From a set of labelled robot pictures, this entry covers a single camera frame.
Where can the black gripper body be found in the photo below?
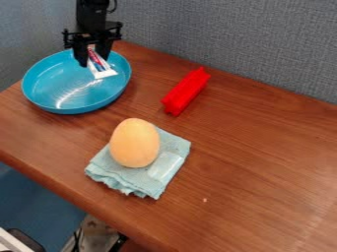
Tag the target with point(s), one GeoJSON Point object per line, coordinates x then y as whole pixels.
{"type": "Point", "coordinates": [110, 32]}

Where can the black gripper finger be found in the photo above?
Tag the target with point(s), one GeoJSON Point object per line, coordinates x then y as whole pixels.
{"type": "Point", "coordinates": [80, 50]}
{"type": "Point", "coordinates": [103, 46]}

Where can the white toothpaste tube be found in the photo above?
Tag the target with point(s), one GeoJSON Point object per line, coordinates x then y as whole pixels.
{"type": "Point", "coordinates": [99, 66]}

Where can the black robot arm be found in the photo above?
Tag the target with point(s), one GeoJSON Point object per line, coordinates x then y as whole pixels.
{"type": "Point", "coordinates": [91, 14]}

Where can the blue plastic plate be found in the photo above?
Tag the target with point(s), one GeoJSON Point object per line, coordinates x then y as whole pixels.
{"type": "Point", "coordinates": [63, 88]}

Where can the red plastic block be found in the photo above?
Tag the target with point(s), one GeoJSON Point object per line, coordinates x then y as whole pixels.
{"type": "Point", "coordinates": [183, 93]}

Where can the orange egg-shaped sponge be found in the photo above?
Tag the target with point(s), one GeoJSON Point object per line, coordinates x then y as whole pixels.
{"type": "Point", "coordinates": [134, 145]}

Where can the clear small plastic bottle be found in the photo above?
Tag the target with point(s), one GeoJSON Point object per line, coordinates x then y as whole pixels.
{"type": "Point", "coordinates": [165, 165]}

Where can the light blue folded cloth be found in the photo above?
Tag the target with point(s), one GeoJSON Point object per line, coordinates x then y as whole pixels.
{"type": "Point", "coordinates": [132, 180]}

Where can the grey stand under table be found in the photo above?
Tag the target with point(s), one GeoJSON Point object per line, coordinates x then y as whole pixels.
{"type": "Point", "coordinates": [94, 237]}

